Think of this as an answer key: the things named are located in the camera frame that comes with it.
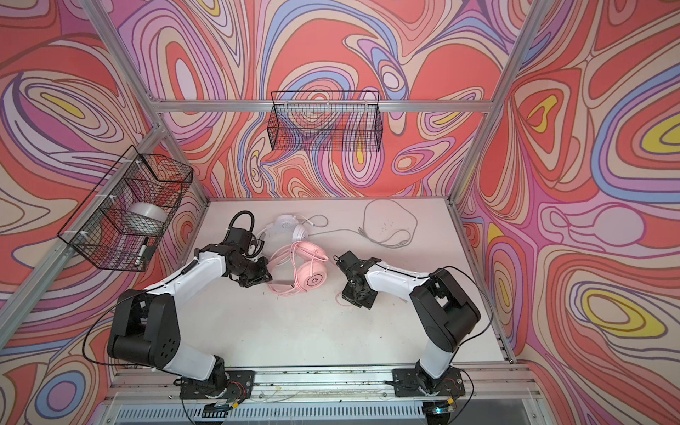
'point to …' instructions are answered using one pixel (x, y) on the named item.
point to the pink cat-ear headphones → (311, 268)
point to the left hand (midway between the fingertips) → (275, 274)
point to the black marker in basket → (142, 251)
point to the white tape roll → (146, 218)
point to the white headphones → (287, 225)
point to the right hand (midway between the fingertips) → (355, 306)
